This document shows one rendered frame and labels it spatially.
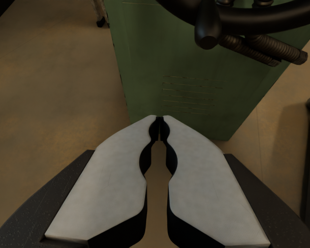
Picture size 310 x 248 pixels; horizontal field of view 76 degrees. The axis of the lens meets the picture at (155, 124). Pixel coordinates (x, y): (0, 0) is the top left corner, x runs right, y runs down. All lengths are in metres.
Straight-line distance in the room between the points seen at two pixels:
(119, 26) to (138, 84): 0.20
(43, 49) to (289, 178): 1.43
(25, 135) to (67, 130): 0.19
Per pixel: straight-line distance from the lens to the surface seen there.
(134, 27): 0.50
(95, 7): 1.41
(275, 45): 0.39
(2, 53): 1.52
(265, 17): 0.27
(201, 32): 0.20
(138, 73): 0.59
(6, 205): 1.01
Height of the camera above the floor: 0.82
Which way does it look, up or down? 61 degrees down
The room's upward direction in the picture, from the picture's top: straight up
